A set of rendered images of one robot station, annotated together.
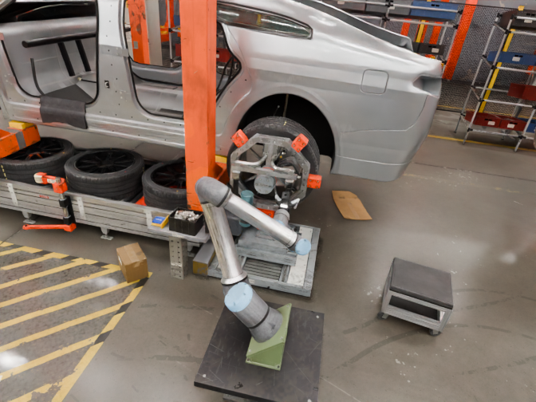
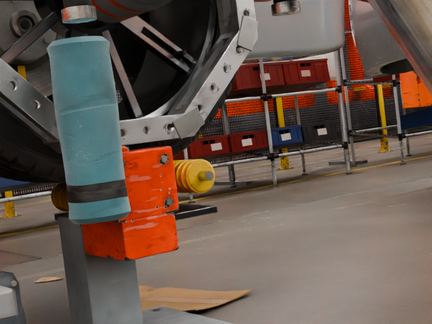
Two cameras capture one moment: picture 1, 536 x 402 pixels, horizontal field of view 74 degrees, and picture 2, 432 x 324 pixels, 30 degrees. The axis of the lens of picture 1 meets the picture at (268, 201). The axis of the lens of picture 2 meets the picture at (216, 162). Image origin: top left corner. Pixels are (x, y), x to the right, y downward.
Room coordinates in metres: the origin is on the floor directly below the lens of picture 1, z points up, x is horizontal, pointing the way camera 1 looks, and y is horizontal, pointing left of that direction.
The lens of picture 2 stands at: (1.15, 0.81, 0.60)
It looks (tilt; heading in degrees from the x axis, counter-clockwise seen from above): 3 degrees down; 317
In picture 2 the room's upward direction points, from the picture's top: 7 degrees counter-clockwise
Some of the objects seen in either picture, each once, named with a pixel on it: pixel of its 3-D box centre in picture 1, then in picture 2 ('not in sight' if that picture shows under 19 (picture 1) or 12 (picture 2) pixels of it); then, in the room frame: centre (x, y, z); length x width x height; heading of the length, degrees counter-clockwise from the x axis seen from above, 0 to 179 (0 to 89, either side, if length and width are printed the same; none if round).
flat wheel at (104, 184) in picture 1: (107, 172); not in sight; (2.86, 1.48, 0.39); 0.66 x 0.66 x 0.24
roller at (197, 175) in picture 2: not in sight; (165, 176); (2.30, -0.12, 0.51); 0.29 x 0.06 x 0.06; 171
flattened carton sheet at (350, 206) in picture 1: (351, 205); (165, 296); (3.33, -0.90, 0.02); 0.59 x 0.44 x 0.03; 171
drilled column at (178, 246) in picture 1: (179, 253); not in sight; (2.06, 0.62, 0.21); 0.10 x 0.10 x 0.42; 81
